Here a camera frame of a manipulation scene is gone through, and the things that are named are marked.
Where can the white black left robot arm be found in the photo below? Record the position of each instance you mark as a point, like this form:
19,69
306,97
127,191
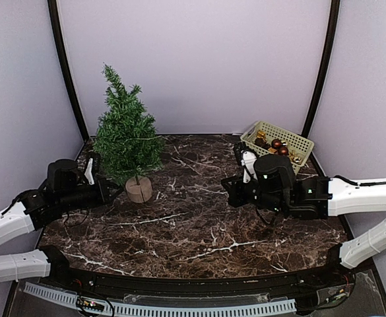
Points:
66,188

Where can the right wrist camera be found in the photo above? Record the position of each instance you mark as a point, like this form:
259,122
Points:
246,158

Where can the brown bauble lower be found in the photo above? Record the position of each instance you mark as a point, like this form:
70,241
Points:
283,151

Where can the small green christmas tree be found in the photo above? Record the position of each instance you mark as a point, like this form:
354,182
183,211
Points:
126,138

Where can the black frame post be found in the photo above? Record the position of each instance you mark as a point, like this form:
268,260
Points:
65,68
323,67

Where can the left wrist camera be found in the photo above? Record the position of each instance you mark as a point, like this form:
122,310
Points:
91,168

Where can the brown bauble upper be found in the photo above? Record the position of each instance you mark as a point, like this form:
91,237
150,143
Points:
276,143

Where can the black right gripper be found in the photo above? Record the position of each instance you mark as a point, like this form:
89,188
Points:
236,199

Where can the brown pine cone ornament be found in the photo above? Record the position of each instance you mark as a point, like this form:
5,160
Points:
262,143

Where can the left black frame post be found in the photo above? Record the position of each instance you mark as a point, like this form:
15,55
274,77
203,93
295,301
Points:
65,68

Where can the right black frame post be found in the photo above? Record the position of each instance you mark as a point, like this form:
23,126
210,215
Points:
323,67

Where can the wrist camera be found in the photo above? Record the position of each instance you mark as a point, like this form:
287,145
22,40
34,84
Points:
246,158
91,168

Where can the black front rail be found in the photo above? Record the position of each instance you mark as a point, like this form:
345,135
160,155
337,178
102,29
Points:
296,284

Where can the beige plastic basket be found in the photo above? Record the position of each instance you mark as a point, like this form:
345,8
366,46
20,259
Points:
290,140

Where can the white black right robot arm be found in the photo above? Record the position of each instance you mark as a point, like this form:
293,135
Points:
269,182

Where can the brown bauble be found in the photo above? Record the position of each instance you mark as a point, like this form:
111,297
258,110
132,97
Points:
283,151
276,143

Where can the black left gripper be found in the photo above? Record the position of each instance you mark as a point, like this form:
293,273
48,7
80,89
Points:
103,197

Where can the grey slotted cable duct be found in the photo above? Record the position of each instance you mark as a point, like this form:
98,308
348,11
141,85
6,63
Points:
141,305

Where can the gold gift box ornament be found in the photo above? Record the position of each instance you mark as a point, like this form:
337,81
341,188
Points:
261,135

